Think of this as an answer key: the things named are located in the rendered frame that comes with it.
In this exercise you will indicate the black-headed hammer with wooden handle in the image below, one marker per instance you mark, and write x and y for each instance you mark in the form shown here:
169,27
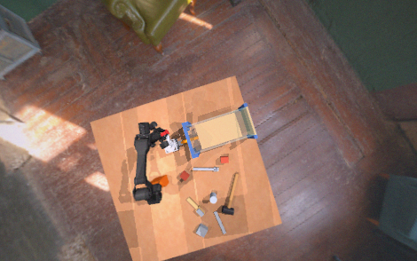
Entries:
227,209

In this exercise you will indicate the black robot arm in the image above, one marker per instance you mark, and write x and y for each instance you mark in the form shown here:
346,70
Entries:
152,193

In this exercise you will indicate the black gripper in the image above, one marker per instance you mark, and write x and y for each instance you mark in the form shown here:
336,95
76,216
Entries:
156,135

